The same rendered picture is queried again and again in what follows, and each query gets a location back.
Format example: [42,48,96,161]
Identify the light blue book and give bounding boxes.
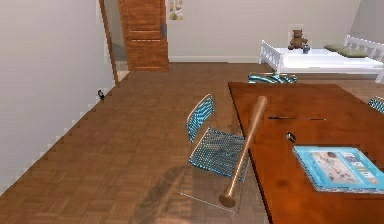
[292,145,384,194]

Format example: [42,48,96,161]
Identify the pale wall poster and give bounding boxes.
[168,0,184,22]

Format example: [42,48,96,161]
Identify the wooden baseball bat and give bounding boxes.
[218,95,268,209]

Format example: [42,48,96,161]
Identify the brown wooden table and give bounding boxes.
[227,81,384,224]

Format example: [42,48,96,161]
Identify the white bed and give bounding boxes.
[259,34,384,84]

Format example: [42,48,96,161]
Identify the brown teddy bear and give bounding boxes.
[287,28,309,51]

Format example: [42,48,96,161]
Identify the green pillow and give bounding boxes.
[323,43,371,59]

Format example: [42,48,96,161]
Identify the brown wooden room door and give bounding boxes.
[117,0,170,72]

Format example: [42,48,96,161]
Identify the black pencil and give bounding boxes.
[268,115,327,122]

